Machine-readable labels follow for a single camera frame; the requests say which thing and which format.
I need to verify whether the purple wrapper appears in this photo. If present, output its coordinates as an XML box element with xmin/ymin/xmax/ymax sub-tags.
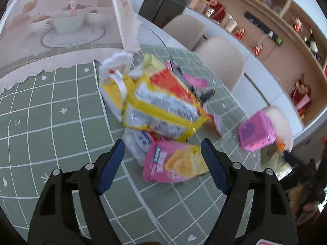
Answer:
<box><xmin>209</xmin><ymin>113</ymin><xmax>222</xmax><ymax>137</ymax></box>

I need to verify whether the pink snack packet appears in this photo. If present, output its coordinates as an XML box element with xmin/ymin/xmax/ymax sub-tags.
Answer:
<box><xmin>142</xmin><ymin>141</ymin><xmax>208</xmax><ymax>183</ymax></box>

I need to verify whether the orange snack bag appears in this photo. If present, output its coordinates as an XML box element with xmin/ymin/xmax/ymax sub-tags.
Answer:
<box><xmin>122</xmin><ymin>54</ymin><xmax>213</xmax><ymax>142</ymax></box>

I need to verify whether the pink toy trash bin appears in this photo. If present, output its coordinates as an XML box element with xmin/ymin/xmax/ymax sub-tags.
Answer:
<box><xmin>237</xmin><ymin>110</ymin><xmax>277</xmax><ymax>151</ymax></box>

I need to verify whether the beige chair with cushion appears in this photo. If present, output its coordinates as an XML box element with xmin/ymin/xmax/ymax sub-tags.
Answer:
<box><xmin>263</xmin><ymin>106</ymin><xmax>294</xmax><ymax>151</ymax></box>

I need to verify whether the green checked tablecloth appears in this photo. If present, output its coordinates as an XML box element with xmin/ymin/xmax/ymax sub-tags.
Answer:
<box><xmin>1</xmin><ymin>45</ymin><xmax>261</xmax><ymax>244</ymax></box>

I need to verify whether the black grey wrapper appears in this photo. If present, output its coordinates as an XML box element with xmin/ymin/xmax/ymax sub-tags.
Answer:
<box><xmin>169</xmin><ymin>56</ymin><xmax>216</xmax><ymax>105</ymax></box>

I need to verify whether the pink stick wrapper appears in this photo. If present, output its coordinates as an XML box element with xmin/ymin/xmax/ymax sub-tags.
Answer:
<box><xmin>165</xmin><ymin>60</ymin><xmax>208</xmax><ymax>88</ymax></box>

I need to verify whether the white yellow toy cup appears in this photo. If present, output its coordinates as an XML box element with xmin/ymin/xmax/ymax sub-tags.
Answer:
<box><xmin>99</xmin><ymin>51</ymin><xmax>135</xmax><ymax>122</ymax></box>

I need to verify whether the beige chair middle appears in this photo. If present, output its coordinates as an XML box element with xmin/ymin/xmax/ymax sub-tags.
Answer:
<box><xmin>195</xmin><ymin>37</ymin><xmax>245</xmax><ymax>92</ymax></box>

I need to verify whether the red doll figurine right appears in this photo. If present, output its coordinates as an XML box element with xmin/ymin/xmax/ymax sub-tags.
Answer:
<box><xmin>252</xmin><ymin>43</ymin><xmax>264</xmax><ymax>56</ymax></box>

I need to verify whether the red doll figurine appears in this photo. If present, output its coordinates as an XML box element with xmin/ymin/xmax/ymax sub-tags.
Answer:
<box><xmin>252</xmin><ymin>43</ymin><xmax>264</xmax><ymax>56</ymax></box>
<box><xmin>234</xmin><ymin>28</ymin><xmax>245</xmax><ymax>40</ymax></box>

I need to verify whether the red doll figurine left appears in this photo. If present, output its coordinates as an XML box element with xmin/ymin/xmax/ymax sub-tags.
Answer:
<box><xmin>234</xmin><ymin>28</ymin><xmax>245</xmax><ymax>40</ymax></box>

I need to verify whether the wooden shelf cabinet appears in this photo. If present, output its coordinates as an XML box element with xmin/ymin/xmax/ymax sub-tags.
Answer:
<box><xmin>184</xmin><ymin>0</ymin><xmax>326</xmax><ymax>156</ymax></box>

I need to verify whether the black power strip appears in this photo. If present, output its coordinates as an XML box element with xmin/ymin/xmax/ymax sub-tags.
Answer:
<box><xmin>244</xmin><ymin>11</ymin><xmax>283</xmax><ymax>47</ymax></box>

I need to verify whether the mesh food cover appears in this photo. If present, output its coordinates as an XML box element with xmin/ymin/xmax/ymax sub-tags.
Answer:
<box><xmin>1</xmin><ymin>0</ymin><xmax>141</xmax><ymax>91</ymax></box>

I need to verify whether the beige chair far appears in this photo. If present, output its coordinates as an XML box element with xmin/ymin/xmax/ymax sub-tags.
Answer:
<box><xmin>163</xmin><ymin>14</ymin><xmax>206</xmax><ymax>50</ymax></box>

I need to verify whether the white charging cable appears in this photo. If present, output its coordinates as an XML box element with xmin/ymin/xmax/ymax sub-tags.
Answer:
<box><xmin>246</xmin><ymin>31</ymin><xmax>279</xmax><ymax>60</ymax></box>

